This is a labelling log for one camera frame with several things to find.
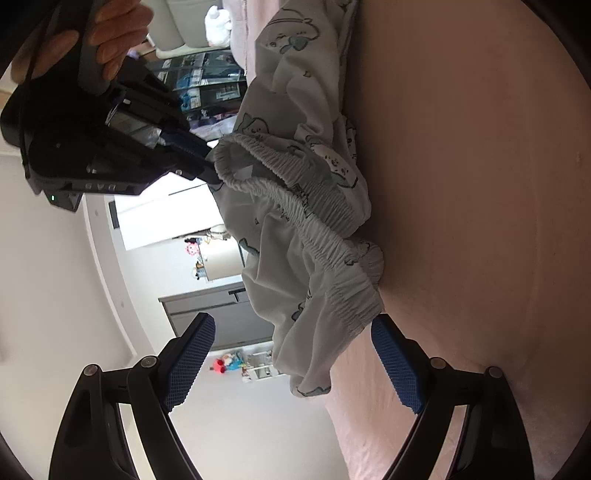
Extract grey door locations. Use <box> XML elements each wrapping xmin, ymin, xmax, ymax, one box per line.
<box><xmin>158</xmin><ymin>286</ymin><xmax>278</xmax><ymax>352</ymax></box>

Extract white shelf rack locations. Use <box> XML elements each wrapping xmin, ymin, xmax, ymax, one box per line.
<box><xmin>240</xmin><ymin>351</ymin><xmax>289</xmax><ymax>384</ymax></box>

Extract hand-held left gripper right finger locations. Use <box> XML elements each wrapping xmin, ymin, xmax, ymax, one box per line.
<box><xmin>370</xmin><ymin>314</ymin><xmax>536</xmax><ymax>480</ymax></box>

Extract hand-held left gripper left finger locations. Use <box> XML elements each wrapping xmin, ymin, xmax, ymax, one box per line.
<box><xmin>48</xmin><ymin>312</ymin><xmax>217</xmax><ymax>480</ymax></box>

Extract pink bed sheet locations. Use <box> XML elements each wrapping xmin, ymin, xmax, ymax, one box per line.
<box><xmin>231</xmin><ymin>0</ymin><xmax>591</xmax><ymax>480</ymax></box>

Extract white plush toy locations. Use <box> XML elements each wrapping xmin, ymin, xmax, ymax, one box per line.
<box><xmin>204</xmin><ymin>4</ymin><xmax>233</xmax><ymax>47</ymax></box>

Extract person's right hand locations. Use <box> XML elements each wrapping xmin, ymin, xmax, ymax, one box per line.
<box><xmin>10</xmin><ymin>0</ymin><xmax>155</xmax><ymax>86</ymax></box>

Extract white wardrobe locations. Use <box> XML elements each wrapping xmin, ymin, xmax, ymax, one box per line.
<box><xmin>108</xmin><ymin>180</ymin><xmax>222</xmax><ymax>252</ymax></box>

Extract red and blue plush toy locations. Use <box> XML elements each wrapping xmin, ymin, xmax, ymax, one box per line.
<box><xmin>210</xmin><ymin>352</ymin><xmax>243</xmax><ymax>374</ymax></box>

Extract light blue printed pants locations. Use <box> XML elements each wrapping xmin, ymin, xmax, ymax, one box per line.
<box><xmin>210</xmin><ymin>0</ymin><xmax>386</xmax><ymax>398</ymax></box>

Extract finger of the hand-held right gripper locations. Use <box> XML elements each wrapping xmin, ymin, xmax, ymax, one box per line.
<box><xmin>159</xmin><ymin>126</ymin><xmax>218</xmax><ymax>161</ymax></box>
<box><xmin>175</xmin><ymin>156</ymin><xmax>227</xmax><ymax>191</ymax></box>

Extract silver refrigerator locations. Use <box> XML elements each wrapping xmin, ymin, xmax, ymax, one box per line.
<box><xmin>198</xmin><ymin>237</ymin><xmax>245</xmax><ymax>282</ymax></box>

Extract black glass cabinet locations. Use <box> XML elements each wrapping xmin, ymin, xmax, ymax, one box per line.
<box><xmin>152</xmin><ymin>48</ymin><xmax>250</xmax><ymax>139</ymax></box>

